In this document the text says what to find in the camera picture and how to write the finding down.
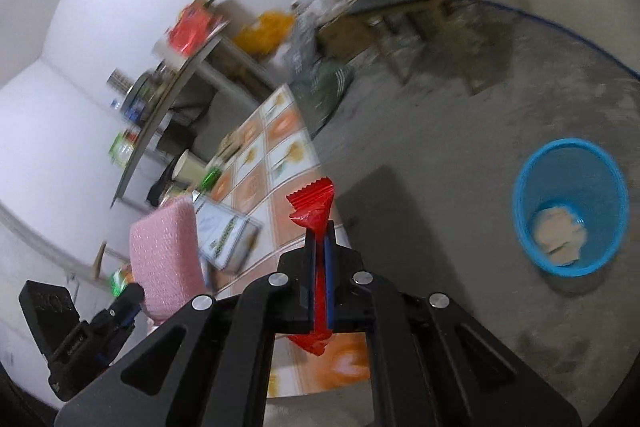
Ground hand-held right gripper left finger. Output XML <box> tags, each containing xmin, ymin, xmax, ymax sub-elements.
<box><xmin>54</xmin><ymin>229</ymin><xmax>319</xmax><ymax>427</ymax></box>

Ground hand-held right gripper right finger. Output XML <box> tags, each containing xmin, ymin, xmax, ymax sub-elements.
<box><xmin>325</xmin><ymin>222</ymin><xmax>583</xmax><ymax>427</ymax></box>

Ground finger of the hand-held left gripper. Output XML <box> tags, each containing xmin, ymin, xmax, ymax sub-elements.
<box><xmin>107</xmin><ymin>283</ymin><xmax>146</xmax><ymax>333</ymax></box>

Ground red snack wrapper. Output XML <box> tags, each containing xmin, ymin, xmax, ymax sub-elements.
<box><xmin>286</xmin><ymin>177</ymin><xmax>337</xmax><ymax>356</ymax></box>

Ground silver cable box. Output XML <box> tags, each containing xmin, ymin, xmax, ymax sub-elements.
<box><xmin>192</xmin><ymin>194</ymin><xmax>263</xmax><ymax>272</ymax></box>

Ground blue plastic waste basket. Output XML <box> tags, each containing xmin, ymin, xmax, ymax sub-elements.
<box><xmin>511</xmin><ymin>138</ymin><xmax>630</xmax><ymax>279</ymax></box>

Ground large green red snack bag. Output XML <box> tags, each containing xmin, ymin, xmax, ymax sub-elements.
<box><xmin>110</xmin><ymin>269</ymin><xmax>133</xmax><ymax>298</ymax></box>

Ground pink sponge block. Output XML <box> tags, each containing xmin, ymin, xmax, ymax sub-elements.
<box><xmin>129</xmin><ymin>198</ymin><xmax>208</xmax><ymax>327</ymax></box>

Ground orange patterned tablecloth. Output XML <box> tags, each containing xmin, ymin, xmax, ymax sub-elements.
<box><xmin>190</xmin><ymin>84</ymin><xmax>373</xmax><ymax>400</ymax></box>

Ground white paper cup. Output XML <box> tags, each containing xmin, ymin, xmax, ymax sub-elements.
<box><xmin>171</xmin><ymin>150</ymin><xmax>207</xmax><ymax>185</ymax></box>

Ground green framed box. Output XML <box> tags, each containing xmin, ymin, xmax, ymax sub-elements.
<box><xmin>109</xmin><ymin>132</ymin><xmax>139</xmax><ymax>168</ymax></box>

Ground gold box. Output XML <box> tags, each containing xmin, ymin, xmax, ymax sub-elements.
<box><xmin>219</xmin><ymin>132</ymin><xmax>247</xmax><ymax>158</ymax></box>

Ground blue label bottles pack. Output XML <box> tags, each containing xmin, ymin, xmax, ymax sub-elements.
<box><xmin>121</xmin><ymin>101</ymin><xmax>147</xmax><ymax>124</ymax></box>

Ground green striped bag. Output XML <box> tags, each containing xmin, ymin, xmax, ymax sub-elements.
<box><xmin>295</xmin><ymin>57</ymin><xmax>357</xmax><ymax>130</ymax></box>

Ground grey side desk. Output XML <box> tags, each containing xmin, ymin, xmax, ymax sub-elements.
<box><xmin>110</xmin><ymin>22</ymin><xmax>281</xmax><ymax>208</ymax></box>

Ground crumpled beige paper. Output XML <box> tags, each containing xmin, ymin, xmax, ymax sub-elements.
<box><xmin>531</xmin><ymin>203</ymin><xmax>588</xmax><ymax>267</ymax></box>

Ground clear plastic bags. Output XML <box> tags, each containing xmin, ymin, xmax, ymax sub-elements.
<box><xmin>284</xmin><ymin>4</ymin><xmax>327</xmax><ymax>82</ymax></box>

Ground cardboard box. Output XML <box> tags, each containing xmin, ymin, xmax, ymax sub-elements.
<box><xmin>319</xmin><ymin>18</ymin><xmax>382</xmax><ymax>58</ymax></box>

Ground yellow plastic bag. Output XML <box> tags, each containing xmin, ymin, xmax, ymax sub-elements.
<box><xmin>235</xmin><ymin>9</ymin><xmax>296</xmax><ymax>55</ymax></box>

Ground red package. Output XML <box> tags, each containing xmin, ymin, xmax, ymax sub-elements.
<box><xmin>167</xmin><ymin>4</ymin><xmax>217</xmax><ymax>56</ymax></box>

